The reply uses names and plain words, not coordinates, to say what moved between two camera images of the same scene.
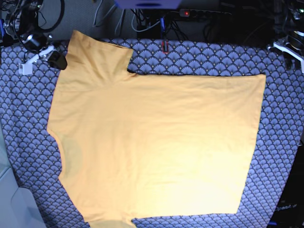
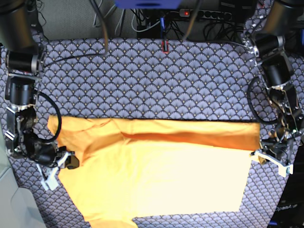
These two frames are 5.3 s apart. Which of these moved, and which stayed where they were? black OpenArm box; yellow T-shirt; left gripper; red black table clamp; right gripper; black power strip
Moved: left gripper; right gripper; yellow T-shirt
Stayed: black OpenArm box; black power strip; red black table clamp
